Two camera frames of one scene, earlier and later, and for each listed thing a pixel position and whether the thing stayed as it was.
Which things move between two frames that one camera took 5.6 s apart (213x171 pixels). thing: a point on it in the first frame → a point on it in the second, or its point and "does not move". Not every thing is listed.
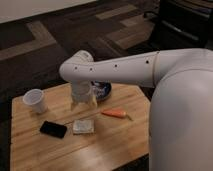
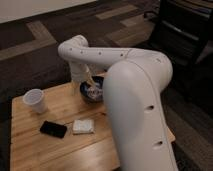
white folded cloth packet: x=83 y=126 does not move
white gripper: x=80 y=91 → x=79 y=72
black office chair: x=182 y=24 does not move
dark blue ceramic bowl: x=102 y=89 does not move
